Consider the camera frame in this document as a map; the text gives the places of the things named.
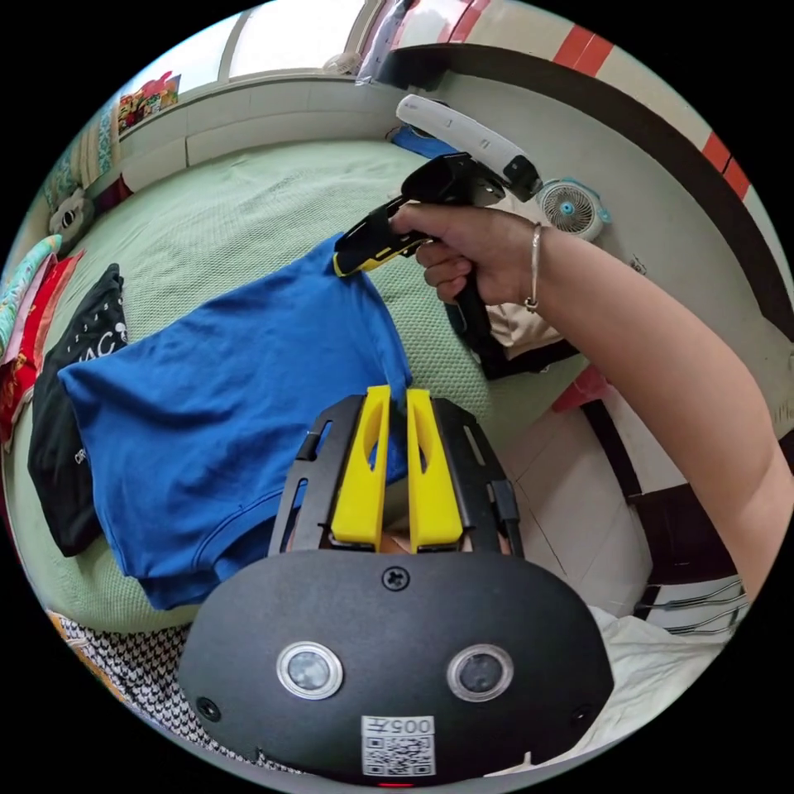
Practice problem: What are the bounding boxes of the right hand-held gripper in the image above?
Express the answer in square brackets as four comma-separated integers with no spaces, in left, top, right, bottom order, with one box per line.
[333,151,516,380]

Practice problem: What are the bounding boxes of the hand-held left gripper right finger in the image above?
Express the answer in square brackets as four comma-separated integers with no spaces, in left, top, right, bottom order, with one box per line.
[406,387,465,554]

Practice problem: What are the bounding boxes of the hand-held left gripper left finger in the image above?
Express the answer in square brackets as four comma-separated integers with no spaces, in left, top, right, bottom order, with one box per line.
[330,384,393,553]

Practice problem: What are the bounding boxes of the blue t-shirt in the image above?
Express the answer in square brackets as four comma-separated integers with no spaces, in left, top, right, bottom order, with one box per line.
[57,232,415,613]

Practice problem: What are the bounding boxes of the person's right forearm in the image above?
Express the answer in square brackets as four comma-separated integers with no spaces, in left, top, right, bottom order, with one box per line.
[527,224,790,606]

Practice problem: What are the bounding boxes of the black shirt with a print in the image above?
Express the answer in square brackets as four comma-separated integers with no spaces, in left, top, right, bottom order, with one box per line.
[26,262,129,557]

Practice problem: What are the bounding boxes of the person's left hand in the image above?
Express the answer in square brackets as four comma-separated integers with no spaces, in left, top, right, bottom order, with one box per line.
[285,527,516,555]

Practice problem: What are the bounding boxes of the person's right hand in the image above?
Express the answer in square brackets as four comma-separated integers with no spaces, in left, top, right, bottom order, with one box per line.
[390,204,542,309]

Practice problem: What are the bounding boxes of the blue folded cloth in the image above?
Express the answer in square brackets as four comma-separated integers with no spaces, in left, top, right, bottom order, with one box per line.
[390,123,463,164]

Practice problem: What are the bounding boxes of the bed with green mat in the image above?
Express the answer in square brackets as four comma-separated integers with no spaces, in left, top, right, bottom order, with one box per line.
[9,139,497,635]

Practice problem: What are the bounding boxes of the small white and blue fan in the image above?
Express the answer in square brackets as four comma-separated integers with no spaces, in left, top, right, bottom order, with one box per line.
[535,178,614,243]

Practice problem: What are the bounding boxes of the window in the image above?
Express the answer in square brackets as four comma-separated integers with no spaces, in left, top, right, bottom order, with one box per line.
[117,2,373,100]

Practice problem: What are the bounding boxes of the colourful printed carton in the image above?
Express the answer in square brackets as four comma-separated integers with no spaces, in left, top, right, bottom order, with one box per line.
[117,71,182,132]

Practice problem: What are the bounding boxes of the metal clothes hangers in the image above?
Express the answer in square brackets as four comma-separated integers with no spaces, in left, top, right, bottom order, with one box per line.
[635,580,749,637]

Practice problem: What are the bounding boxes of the curtain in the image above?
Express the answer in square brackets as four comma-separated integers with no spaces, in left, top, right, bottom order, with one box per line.
[43,102,120,194]

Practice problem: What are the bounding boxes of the plush toy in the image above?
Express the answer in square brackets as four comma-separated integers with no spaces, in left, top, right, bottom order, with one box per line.
[48,188,95,244]

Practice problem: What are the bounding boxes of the pile of clothes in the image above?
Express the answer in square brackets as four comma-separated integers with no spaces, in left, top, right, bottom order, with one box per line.
[0,234,86,451]

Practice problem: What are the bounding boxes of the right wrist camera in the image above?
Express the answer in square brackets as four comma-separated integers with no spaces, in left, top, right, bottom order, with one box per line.
[395,93,543,203]

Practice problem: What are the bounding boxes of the beige bag with black straps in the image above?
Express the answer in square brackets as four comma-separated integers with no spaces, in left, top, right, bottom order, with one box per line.
[482,302,586,380]

